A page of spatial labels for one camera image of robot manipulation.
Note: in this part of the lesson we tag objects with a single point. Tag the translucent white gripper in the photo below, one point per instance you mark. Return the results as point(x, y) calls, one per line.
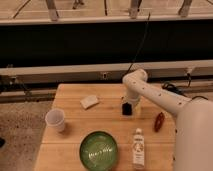
point(133, 106)

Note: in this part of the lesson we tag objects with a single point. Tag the black eraser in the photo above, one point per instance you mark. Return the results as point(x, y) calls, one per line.
point(126, 109)

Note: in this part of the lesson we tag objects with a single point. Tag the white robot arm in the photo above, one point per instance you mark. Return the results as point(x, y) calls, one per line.
point(193, 148)

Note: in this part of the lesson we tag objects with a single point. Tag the white sponge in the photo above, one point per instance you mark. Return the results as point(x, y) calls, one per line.
point(89, 101)

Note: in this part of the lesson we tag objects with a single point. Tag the red brown small object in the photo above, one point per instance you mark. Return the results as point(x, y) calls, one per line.
point(159, 121)

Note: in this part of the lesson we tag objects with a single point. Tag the clear plastic bottle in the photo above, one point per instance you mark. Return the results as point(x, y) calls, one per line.
point(138, 150)

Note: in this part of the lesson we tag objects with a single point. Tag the green glass bowl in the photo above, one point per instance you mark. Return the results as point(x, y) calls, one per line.
point(98, 151)

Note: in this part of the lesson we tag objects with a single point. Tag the white plastic cup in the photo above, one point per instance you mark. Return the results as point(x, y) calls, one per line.
point(55, 118)

